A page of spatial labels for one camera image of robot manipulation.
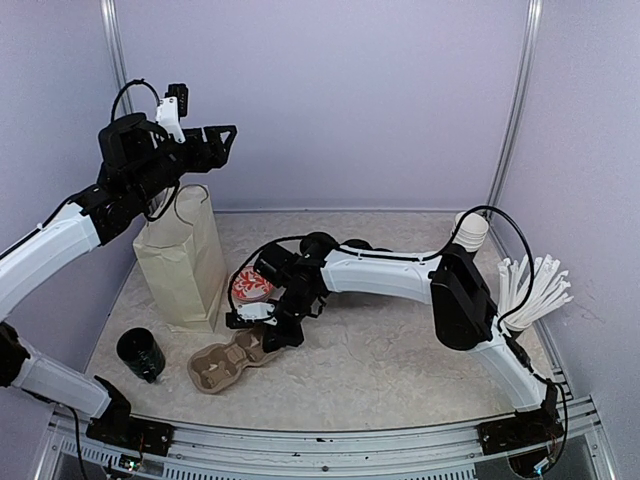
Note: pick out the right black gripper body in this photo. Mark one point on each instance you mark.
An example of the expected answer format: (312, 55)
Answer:
(294, 333)

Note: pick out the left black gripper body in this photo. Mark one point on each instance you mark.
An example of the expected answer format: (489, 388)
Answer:
(197, 161)

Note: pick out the brown cardboard cup carrier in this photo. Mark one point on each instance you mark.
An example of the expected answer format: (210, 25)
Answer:
(217, 366)

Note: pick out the stack of paper cups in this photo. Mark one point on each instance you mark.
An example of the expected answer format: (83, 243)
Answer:
(471, 231)

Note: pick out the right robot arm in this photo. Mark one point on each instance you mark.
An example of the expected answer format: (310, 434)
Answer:
(465, 316)

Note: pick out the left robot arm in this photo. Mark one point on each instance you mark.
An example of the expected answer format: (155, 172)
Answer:
(140, 159)

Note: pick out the red white patterned bowl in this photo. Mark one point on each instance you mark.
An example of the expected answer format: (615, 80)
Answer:
(250, 287)

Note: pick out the stack of black lids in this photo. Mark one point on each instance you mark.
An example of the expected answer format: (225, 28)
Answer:
(363, 245)

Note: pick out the beige paper bag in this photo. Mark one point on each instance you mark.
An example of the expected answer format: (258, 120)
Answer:
(182, 261)

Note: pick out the dark green black can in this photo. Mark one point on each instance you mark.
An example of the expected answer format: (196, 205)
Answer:
(138, 349)

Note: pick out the cup holding straws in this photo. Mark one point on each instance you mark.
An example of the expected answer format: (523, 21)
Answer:
(515, 331)

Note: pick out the bundle of white straws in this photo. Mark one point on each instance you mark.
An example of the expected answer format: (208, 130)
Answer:
(528, 295)

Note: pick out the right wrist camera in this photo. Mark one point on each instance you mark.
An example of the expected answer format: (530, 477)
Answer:
(247, 315)

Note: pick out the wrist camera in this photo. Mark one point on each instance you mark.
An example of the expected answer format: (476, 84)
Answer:
(247, 315)
(172, 108)

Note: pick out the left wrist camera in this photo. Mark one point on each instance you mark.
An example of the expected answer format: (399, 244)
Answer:
(172, 108)

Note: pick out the left corner metal post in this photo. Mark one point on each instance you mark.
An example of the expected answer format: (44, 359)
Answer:
(114, 42)

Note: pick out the corner metal post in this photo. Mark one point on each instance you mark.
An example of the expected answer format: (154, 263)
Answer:
(525, 66)
(114, 42)

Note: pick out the aluminium front rail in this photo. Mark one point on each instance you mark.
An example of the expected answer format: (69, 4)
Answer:
(449, 451)

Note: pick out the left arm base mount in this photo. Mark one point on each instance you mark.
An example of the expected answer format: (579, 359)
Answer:
(117, 427)

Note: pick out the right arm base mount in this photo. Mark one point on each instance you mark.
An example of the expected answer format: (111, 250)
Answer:
(525, 429)

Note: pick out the right corner metal post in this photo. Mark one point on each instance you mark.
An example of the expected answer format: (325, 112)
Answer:
(525, 66)

